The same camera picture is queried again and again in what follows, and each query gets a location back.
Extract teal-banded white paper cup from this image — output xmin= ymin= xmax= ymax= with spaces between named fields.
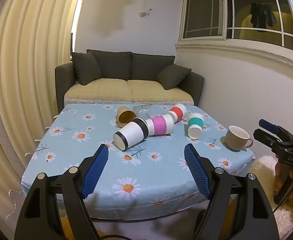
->
xmin=187 ymin=113 xmax=204 ymax=139

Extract white-framed window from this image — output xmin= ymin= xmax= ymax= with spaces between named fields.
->
xmin=178 ymin=0 xmax=293 ymax=57

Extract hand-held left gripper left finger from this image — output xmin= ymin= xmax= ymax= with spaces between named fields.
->
xmin=14 ymin=144 xmax=109 ymax=240

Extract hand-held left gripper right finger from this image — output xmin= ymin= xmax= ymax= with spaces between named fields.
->
xmin=184 ymin=144 xmax=280 ymax=240

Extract brown paper cup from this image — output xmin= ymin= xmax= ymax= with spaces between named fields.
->
xmin=116 ymin=107 xmax=137 ymax=128

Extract beige ceramic mug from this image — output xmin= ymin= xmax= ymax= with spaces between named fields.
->
xmin=224 ymin=126 xmax=253 ymax=151

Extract dark grey sofa back cushion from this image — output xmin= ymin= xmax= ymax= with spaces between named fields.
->
xmin=131 ymin=53 xmax=176 ymax=82
xmin=87 ymin=49 xmax=132 ymax=81

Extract pink-banded white paper cup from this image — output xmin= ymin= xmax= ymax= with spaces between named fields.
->
xmin=145 ymin=114 xmax=175 ymax=136

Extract dark grey throw pillow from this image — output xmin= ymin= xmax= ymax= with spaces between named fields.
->
xmin=72 ymin=52 xmax=102 ymax=86
xmin=155 ymin=64 xmax=192 ymax=91

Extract person's right hand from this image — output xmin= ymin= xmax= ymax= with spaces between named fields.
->
xmin=273 ymin=159 xmax=293 ymax=202

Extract crumpled clear plastic cup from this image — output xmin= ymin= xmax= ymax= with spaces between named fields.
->
xmin=132 ymin=104 xmax=160 ymax=119

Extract red-banded white paper cup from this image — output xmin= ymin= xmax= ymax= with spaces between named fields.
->
xmin=167 ymin=103 xmax=188 ymax=123

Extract black-banded white paper cup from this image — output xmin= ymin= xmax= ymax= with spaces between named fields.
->
xmin=113 ymin=117 xmax=149 ymax=152

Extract cream sofa cover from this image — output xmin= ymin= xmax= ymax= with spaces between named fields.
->
xmin=64 ymin=78 xmax=194 ymax=106

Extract dark grey sofa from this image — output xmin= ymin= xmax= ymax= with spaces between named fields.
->
xmin=55 ymin=49 xmax=204 ymax=113

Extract dark hanging clothes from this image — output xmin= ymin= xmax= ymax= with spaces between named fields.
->
xmin=250 ymin=2 xmax=277 ymax=32

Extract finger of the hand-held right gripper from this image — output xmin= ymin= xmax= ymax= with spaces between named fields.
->
xmin=259 ymin=119 xmax=293 ymax=142
xmin=253 ymin=129 xmax=287 ymax=153

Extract cream fluffy rug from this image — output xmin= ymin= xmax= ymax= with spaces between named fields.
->
xmin=251 ymin=155 xmax=293 ymax=233

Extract cream curtain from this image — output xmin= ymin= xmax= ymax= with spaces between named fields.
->
xmin=0 ymin=0 xmax=85 ymax=207

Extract blue daisy tablecloth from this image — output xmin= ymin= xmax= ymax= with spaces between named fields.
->
xmin=22 ymin=102 xmax=256 ymax=222

